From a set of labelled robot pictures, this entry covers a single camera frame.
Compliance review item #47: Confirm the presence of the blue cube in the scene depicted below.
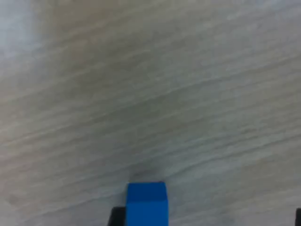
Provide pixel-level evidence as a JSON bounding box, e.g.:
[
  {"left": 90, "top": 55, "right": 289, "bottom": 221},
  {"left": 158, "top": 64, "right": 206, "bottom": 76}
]
[{"left": 125, "top": 181, "right": 169, "bottom": 226}]

